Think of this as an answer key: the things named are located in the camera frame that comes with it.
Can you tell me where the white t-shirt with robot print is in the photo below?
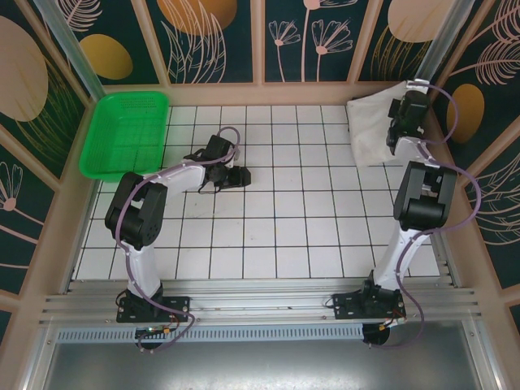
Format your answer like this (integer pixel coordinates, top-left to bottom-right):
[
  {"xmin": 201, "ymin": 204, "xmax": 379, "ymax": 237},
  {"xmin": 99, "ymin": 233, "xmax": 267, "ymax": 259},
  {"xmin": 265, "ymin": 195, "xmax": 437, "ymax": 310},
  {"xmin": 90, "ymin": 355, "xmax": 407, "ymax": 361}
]
[{"xmin": 346, "ymin": 80, "xmax": 412, "ymax": 167}]

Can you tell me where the green plastic basket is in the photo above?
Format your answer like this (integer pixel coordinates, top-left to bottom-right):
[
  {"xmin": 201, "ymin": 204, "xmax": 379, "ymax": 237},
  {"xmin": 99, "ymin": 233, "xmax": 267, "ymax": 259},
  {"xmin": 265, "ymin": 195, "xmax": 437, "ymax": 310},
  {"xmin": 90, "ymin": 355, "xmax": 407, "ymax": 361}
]
[{"xmin": 77, "ymin": 91, "xmax": 171, "ymax": 183}]

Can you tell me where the grey metal sheet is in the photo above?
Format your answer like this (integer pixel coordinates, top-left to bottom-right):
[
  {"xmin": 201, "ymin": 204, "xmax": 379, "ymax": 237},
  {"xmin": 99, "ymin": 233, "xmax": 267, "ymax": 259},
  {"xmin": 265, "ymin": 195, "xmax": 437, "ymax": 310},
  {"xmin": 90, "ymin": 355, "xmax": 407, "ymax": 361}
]
[{"xmin": 24, "ymin": 320, "xmax": 501, "ymax": 390}]

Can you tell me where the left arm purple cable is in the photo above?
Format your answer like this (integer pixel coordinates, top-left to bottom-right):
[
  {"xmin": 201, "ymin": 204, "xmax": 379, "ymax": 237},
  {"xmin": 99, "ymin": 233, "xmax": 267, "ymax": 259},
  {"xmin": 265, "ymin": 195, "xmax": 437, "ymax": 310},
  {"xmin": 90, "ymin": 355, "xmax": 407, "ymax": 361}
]
[{"xmin": 115, "ymin": 126, "xmax": 241, "ymax": 354}]

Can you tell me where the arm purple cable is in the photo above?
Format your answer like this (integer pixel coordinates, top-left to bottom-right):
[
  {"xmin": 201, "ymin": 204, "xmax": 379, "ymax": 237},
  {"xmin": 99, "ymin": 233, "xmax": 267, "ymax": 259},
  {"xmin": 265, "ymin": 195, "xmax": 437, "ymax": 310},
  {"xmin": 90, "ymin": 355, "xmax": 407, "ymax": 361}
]
[
  {"xmin": 367, "ymin": 83, "xmax": 483, "ymax": 350},
  {"xmin": 115, "ymin": 126, "xmax": 241, "ymax": 354}
]

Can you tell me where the aluminium corner post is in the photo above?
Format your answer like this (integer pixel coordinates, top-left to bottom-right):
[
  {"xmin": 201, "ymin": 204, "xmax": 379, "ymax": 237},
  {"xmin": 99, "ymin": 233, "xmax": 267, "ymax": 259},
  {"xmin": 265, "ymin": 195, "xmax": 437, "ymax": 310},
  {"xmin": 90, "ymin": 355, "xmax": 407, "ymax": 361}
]
[
  {"xmin": 32, "ymin": 0, "xmax": 117, "ymax": 117},
  {"xmin": 412, "ymin": 0, "xmax": 466, "ymax": 85}
]

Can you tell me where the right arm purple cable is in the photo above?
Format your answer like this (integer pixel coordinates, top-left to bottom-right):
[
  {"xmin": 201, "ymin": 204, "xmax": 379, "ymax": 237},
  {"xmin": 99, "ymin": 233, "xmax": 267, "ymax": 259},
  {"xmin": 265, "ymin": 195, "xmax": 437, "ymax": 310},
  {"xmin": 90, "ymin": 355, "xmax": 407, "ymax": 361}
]
[{"xmin": 367, "ymin": 83, "xmax": 483, "ymax": 350}]

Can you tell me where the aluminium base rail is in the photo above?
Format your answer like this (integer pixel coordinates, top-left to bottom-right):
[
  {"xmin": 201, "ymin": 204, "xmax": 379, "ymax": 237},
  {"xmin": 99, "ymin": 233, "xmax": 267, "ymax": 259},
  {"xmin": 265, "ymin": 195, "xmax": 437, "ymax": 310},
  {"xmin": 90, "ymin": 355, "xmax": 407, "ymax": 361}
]
[{"xmin": 38, "ymin": 278, "xmax": 484, "ymax": 326}]

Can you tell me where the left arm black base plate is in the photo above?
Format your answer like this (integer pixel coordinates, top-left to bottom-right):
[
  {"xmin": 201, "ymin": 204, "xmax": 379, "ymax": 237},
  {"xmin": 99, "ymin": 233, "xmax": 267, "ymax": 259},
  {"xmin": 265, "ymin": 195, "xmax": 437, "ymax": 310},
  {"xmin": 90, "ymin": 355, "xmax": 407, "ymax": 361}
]
[{"xmin": 116, "ymin": 296, "xmax": 192, "ymax": 324}]

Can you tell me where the slotted grey cable duct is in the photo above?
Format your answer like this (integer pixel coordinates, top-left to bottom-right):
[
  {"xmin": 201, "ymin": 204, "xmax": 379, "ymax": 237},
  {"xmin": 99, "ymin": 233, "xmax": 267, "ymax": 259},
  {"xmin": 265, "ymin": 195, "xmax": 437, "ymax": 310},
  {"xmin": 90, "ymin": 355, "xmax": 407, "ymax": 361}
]
[{"xmin": 56, "ymin": 324, "xmax": 365, "ymax": 343}]

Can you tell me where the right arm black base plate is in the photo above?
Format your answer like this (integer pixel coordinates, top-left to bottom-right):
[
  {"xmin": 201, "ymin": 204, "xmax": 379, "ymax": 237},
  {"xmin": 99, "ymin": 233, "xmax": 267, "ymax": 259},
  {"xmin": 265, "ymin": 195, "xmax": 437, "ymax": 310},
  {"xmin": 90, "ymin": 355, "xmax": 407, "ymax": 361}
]
[{"xmin": 331, "ymin": 292, "xmax": 406, "ymax": 322}]

